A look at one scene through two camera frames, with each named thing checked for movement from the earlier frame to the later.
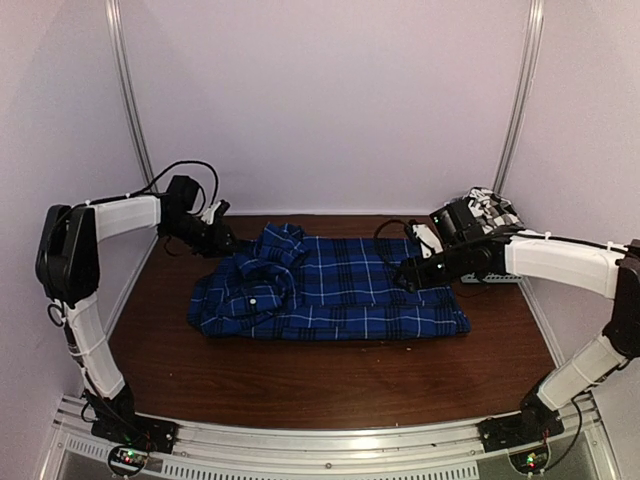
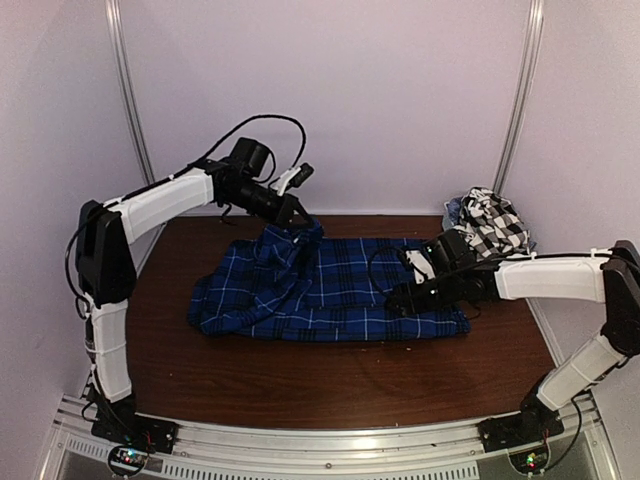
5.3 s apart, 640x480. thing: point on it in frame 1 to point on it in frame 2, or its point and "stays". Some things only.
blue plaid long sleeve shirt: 282,285 stays
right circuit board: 531,462 stays
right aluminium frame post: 525,95 stays
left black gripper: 216,241 to 284,212
